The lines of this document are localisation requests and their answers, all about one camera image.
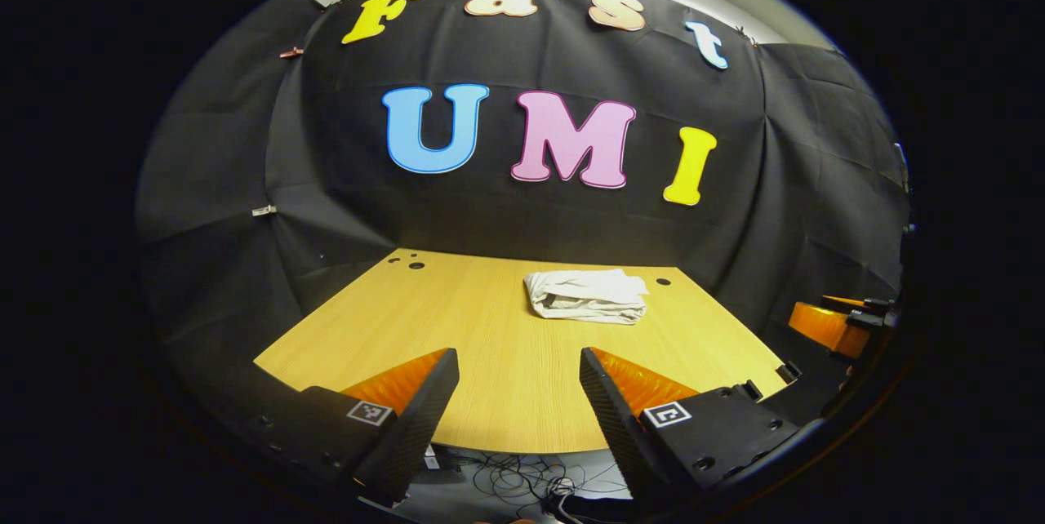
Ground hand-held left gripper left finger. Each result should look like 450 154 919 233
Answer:
245 347 460 507

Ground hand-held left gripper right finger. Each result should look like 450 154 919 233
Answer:
580 347 801 513

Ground white jeans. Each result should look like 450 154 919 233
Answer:
523 268 651 326

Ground tangle of black cables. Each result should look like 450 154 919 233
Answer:
437 451 631 522

